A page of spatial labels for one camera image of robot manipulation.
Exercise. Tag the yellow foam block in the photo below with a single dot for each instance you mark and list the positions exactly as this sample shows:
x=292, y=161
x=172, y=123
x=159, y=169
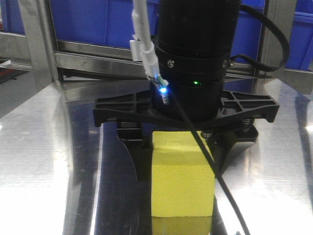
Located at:
x=183, y=183

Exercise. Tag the white cable connector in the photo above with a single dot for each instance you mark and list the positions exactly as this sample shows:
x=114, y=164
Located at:
x=143, y=49

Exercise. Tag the black gripper with bracket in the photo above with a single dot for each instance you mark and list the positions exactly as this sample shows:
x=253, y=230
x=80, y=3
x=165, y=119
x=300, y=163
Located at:
x=232, y=126

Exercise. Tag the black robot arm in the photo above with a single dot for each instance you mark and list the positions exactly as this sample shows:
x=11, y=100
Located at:
x=193, y=47

